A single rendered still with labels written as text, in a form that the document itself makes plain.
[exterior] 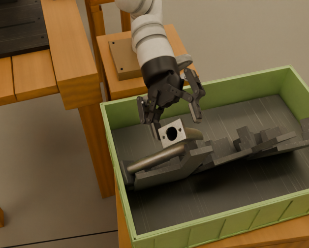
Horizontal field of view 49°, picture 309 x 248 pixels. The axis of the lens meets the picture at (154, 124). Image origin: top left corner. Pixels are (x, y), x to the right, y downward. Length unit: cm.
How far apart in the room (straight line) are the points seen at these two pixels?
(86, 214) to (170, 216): 101
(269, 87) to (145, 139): 45
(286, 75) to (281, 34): 182
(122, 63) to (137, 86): 10
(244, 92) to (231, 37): 173
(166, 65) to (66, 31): 76
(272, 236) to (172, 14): 235
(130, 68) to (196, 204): 53
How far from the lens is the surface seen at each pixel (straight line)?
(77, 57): 125
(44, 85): 120
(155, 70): 66
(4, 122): 236
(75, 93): 122
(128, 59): 123
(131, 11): 77
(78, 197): 193
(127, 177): 85
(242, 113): 114
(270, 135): 75
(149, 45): 69
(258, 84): 115
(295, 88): 116
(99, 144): 148
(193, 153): 65
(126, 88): 118
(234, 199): 96
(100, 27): 181
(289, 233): 103
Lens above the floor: 169
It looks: 52 degrees down
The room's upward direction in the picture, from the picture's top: straight up
